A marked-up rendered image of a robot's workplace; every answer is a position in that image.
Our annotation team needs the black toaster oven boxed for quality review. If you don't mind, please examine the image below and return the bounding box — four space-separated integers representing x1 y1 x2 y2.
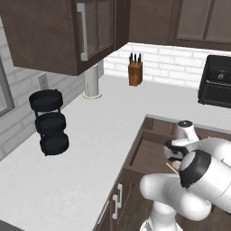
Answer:
197 54 231 109

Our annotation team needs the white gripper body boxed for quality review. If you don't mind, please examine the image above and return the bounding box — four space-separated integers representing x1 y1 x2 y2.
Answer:
167 149 185 164

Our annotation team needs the dark brown lower cabinet door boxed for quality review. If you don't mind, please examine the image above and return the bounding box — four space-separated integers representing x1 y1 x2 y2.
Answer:
93 168 157 231

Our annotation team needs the dark brown wide wall cupboard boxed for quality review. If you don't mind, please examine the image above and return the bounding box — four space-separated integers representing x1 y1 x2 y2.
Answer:
128 0 231 51

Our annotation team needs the long silver drawer handle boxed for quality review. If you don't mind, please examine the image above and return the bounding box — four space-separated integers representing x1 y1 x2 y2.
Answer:
96 199 111 226

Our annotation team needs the white cabinet door handle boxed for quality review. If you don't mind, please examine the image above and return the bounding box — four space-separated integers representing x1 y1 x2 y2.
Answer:
111 194 119 220
116 183 124 209

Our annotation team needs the white cylindrical column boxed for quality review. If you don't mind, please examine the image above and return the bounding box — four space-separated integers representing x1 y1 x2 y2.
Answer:
82 63 103 100

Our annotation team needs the black three-tier round stand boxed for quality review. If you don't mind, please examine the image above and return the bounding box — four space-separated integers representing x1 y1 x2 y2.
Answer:
28 88 70 157

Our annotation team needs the grey wall socket plate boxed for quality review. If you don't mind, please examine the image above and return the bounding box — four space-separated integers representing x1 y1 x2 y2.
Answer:
37 72 50 91

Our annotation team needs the brown wooden knife block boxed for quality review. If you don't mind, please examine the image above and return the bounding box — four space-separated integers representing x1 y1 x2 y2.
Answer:
127 60 143 88

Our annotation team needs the silver cupboard door handle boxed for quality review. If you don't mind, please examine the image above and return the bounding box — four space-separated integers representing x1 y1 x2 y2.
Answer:
76 2 89 62

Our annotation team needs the thin yellow straw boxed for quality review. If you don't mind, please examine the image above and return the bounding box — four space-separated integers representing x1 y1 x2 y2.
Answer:
165 162 179 174

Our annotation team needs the glass-panel cupboard door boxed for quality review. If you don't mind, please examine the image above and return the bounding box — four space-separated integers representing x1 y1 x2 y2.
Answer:
71 0 117 77

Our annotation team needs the grey-framed window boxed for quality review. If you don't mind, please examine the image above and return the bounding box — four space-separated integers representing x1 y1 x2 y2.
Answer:
0 56 16 117

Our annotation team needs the open brown wooden drawer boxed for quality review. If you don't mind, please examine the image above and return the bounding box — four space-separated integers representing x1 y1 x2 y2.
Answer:
123 114 231 182

